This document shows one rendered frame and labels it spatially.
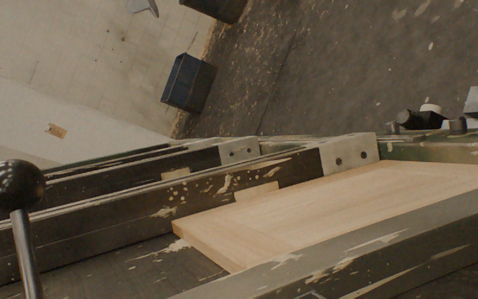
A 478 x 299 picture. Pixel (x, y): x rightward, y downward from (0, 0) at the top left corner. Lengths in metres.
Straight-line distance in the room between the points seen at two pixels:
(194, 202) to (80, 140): 3.92
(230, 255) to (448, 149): 0.41
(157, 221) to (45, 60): 5.33
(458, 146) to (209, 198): 0.38
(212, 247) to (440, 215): 0.23
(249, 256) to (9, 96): 4.19
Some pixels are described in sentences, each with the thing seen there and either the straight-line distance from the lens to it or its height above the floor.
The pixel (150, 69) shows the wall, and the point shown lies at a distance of 6.00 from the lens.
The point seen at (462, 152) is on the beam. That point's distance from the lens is 0.72.
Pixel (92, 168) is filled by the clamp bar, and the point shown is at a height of 1.28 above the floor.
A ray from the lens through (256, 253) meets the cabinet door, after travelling 0.44.
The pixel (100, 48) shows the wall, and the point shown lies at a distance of 5.94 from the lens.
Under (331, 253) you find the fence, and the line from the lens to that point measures 0.35.
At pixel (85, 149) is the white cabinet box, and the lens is 4.56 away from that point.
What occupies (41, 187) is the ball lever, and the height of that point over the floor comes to 1.42.
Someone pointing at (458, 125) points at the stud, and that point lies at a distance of 0.79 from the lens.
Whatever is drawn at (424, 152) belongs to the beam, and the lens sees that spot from 0.77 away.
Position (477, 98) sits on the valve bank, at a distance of 0.94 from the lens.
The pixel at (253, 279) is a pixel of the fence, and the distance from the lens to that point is 0.33.
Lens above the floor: 1.43
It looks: 23 degrees down
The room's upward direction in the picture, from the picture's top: 69 degrees counter-clockwise
